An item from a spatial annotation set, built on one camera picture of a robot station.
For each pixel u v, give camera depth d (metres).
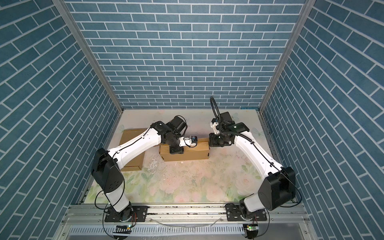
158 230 0.77
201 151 0.81
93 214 0.75
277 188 0.41
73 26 0.76
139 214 0.74
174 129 0.64
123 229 0.72
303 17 0.74
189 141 0.72
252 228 0.74
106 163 0.49
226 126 0.62
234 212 0.74
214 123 0.75
